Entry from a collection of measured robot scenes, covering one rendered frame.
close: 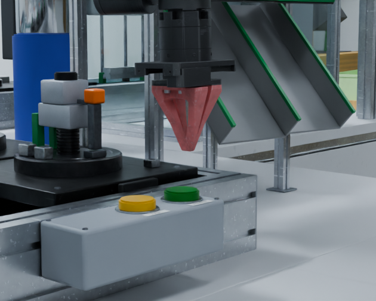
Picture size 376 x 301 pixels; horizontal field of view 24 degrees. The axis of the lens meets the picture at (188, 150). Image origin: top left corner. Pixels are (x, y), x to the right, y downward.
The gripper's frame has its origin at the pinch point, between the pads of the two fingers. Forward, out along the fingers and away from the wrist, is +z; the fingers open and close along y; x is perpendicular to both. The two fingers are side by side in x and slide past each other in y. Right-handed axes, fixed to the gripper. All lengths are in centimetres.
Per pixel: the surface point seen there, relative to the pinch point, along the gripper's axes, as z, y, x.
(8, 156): 4.6, -2.9, -36.6
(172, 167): 5.3, -11.0, -12.6
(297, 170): 16, -74, -35
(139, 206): 5.7, 8.3, 0.5
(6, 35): -12, -78, -135
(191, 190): 5.3, -0.2, 0.2
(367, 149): 24, -158, -67
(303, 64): -6, -51, -19
